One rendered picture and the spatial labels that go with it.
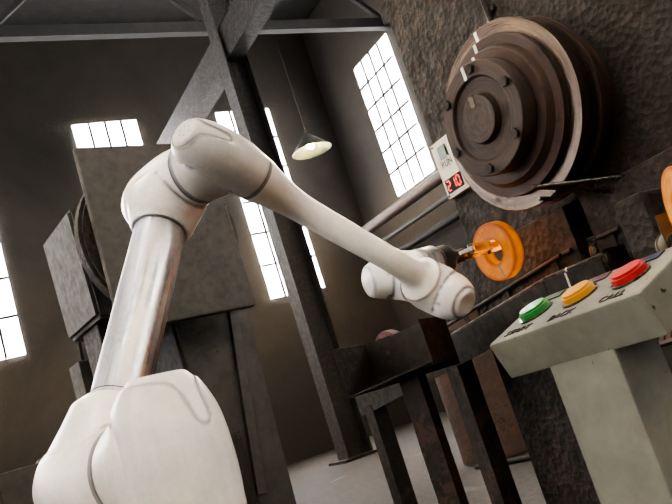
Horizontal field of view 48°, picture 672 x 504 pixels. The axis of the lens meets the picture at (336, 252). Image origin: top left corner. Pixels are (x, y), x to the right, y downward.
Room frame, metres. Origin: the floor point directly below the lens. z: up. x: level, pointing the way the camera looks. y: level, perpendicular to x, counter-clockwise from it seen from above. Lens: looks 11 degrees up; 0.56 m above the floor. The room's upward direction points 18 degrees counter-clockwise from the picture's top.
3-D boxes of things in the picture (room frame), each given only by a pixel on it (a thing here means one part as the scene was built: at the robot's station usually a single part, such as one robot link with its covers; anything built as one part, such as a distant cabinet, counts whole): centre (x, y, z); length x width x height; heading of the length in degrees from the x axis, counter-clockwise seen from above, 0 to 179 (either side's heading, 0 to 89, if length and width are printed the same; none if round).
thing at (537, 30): (1.82, -0.53, 1.11); 0.47 x 0.06 x 0.47; 31
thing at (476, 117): (1.77, -0.45, 1.11); 0.28 x 0.06 x 0.28; 31
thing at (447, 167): (2.17, -0.45, 1.15); 0.26 x 0.02 x 0.18; 31
